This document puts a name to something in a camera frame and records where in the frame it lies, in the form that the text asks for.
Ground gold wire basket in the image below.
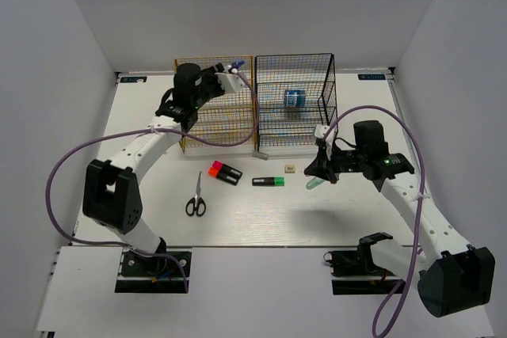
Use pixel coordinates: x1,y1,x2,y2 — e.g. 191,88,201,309
174,55,255,143

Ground pink cap highlighter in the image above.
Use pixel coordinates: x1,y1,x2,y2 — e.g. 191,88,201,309
212,161,242,179

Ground orange cap highlighter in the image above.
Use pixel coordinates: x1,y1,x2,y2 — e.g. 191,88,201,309
208,167,238,186

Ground dark left table label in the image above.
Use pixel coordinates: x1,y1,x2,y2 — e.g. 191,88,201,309
120,76,147,83

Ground dark right table label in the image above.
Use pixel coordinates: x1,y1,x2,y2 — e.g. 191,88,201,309
357,74,386,81

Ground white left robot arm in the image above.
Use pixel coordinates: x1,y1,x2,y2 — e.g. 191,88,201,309
82,63,225,274

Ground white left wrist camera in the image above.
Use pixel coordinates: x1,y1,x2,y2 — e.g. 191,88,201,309
216,68,246,94

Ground green cap highlighter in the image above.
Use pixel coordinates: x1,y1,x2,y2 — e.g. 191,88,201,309
252,177,284,187

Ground clear spray bottle blue cap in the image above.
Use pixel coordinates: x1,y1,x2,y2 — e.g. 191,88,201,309
231,59,246,70

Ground black handled scissors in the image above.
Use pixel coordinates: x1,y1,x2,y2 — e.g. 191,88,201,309
185,172,207,217

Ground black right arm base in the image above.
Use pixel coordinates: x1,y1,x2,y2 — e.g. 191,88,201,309
323,249,404,295

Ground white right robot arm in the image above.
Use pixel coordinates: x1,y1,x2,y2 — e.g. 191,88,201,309
304,120,495,317

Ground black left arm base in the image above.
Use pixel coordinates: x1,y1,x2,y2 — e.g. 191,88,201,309
114,251,186,294

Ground green translucent highlighter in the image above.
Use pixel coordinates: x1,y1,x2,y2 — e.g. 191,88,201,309
306,177,325,190

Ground blue tape box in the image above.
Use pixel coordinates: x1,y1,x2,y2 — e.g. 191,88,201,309
284,89,306,108

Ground black wire basket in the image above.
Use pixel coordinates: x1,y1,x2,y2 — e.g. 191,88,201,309
254,53,337,150

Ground grey eraser block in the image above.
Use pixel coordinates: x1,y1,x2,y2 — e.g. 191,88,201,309
252,151,269,160

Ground beige eraser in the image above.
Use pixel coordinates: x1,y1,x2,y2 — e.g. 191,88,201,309
284,165,295,173

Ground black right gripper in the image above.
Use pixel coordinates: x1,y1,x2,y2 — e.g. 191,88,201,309
304,141,367,184

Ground dark table label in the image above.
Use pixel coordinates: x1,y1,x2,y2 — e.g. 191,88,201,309
357,74,386,81
120,76,147,83

